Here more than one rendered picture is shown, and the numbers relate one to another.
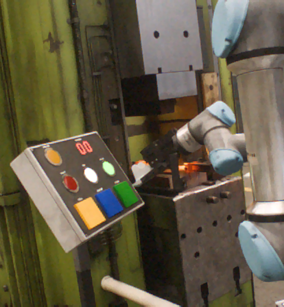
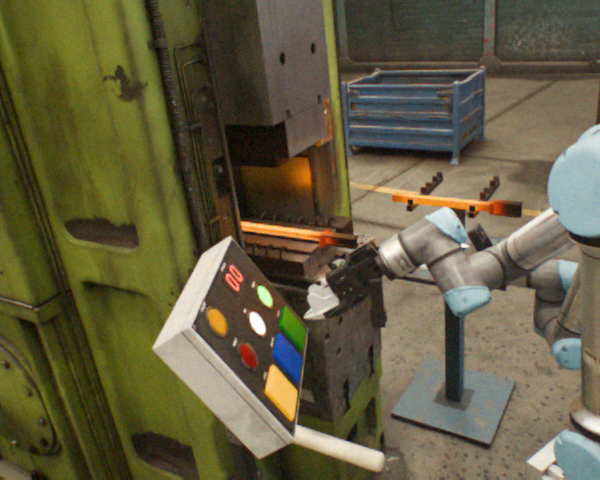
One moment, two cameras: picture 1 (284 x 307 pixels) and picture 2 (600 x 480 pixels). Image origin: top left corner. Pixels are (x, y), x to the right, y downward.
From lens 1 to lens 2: 0.64 m
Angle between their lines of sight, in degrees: 25
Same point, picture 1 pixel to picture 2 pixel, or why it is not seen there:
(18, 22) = (20, 20)
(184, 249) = (328, 351)
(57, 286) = (133, 410)
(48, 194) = (229, 389)
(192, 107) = not seen: hidden behind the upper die
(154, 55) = (281, 92)
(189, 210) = not seen: hidden behind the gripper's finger
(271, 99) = not seen: outside the picture
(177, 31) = (304, 46)
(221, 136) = (463, 267)
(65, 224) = (259, 425)
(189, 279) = (333, 383)
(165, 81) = (295, 129)
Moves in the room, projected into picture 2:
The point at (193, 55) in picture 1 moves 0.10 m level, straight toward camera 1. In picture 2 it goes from (321, 80) to (332, 85)
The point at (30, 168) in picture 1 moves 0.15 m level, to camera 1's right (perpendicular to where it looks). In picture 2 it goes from (195, 355) to (282, 327)
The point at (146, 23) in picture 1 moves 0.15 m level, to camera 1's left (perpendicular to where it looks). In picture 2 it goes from (271, 43) to (206, 54)
